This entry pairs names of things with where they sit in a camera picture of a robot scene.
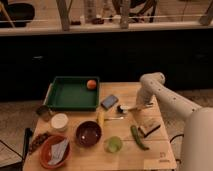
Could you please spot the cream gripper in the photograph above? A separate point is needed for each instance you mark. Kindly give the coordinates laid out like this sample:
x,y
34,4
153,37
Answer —
x,y
140,105

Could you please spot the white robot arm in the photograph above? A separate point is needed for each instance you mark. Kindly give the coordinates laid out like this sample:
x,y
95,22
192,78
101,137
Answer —
x,y
197,144

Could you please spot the purple bowl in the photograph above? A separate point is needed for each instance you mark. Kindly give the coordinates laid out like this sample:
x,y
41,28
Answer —
x,y
88,134

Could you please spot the orange bowl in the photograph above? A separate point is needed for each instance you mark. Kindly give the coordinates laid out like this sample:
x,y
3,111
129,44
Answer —
x,y
45,152

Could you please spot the green cucumber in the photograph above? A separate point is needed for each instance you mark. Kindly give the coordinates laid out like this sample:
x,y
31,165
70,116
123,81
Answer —
x,y
136,138

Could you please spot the wooden block eraser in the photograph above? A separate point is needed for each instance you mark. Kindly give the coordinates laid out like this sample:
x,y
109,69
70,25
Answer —
x,y
149,127

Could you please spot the blue sponge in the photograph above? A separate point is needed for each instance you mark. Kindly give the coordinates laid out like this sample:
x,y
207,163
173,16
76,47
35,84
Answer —
x,y
109,101

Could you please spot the green plastic cup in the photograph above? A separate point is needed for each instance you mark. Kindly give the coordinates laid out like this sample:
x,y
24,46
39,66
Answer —
x,y
113,144

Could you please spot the orange fruit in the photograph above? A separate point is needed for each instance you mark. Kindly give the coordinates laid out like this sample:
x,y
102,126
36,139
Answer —
x,y
91,84

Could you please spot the green plastic tray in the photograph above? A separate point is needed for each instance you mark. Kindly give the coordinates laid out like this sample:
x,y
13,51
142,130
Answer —
x,y
70,93

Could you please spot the white round container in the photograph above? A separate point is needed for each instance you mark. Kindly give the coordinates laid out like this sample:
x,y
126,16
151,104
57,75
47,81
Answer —
x,y
59,122

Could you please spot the white paper packet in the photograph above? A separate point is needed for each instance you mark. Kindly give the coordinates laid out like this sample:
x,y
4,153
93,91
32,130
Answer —
x,y
57,152

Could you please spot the small metal cup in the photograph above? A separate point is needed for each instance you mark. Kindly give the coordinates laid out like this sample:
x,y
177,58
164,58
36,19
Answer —
x,y
44,113

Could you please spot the dark red grapes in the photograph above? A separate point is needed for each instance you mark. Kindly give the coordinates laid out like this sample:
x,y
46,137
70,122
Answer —
x,y
37,142

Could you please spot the black chair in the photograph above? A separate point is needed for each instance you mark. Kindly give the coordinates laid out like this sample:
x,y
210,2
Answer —
x,y
20,13

